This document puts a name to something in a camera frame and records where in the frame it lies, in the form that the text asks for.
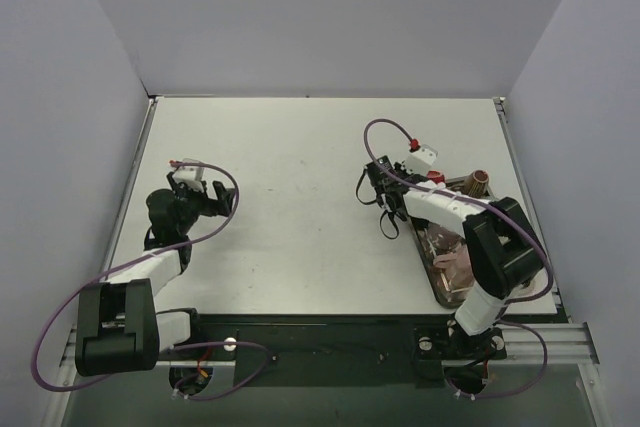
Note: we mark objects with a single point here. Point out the brown ribbed mug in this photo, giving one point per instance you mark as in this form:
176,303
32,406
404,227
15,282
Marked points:
476,184

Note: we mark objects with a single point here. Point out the red mug black handle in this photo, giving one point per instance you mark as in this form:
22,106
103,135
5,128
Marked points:
436,176

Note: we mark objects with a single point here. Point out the metal tray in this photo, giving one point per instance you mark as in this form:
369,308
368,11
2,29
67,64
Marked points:
437,214

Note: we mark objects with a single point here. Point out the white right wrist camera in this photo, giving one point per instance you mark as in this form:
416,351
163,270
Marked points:
420,159

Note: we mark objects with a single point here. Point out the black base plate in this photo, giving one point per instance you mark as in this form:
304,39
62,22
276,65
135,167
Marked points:
261,368

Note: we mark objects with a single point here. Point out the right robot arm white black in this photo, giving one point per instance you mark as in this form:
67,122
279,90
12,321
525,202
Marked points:
503,251

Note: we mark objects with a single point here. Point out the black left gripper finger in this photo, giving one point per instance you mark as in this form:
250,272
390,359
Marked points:
224,200
176,184

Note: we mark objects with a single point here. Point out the aluminium frame rail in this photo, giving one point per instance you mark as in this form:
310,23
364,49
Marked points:
523,339

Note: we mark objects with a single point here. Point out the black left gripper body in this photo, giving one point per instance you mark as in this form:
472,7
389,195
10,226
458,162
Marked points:
208,199

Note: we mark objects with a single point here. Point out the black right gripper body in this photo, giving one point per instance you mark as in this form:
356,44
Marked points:
382,186

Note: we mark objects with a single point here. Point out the pink mug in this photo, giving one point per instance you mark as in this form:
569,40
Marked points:
458,259

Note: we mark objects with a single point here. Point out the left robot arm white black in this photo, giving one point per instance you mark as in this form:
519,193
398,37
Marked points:
118,327

